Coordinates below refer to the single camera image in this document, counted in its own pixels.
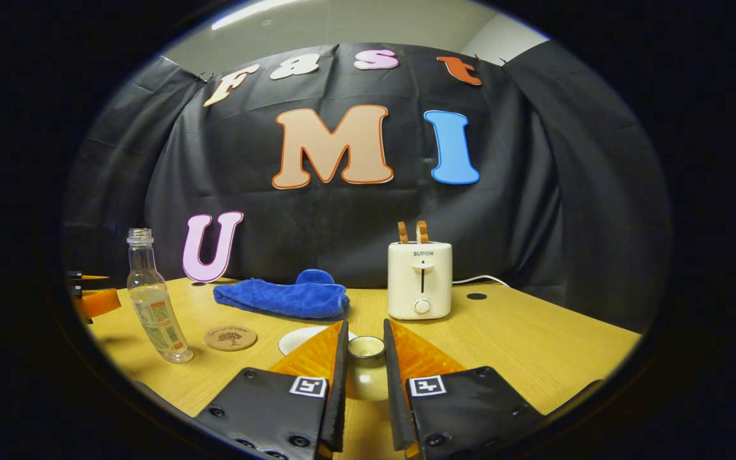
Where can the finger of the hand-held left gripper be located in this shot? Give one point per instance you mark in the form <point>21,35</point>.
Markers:
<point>99,302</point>

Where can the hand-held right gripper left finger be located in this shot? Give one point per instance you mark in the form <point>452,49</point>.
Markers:
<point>336,396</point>

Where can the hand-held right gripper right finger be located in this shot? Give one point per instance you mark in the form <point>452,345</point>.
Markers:
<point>395,396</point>

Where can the clear water bottle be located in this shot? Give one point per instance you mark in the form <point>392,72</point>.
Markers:
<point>151,306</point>

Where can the round cork coaster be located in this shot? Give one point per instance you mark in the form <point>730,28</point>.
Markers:
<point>230,338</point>

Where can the blue towel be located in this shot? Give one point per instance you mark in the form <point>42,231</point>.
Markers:
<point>285,299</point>

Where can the cream toaster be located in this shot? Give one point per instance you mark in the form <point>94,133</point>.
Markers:
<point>419,281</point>

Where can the bread slice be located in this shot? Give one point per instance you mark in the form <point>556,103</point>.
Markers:
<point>422,232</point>
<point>402,233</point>

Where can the black backdrop cloth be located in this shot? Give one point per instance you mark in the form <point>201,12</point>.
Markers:
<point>342,223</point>

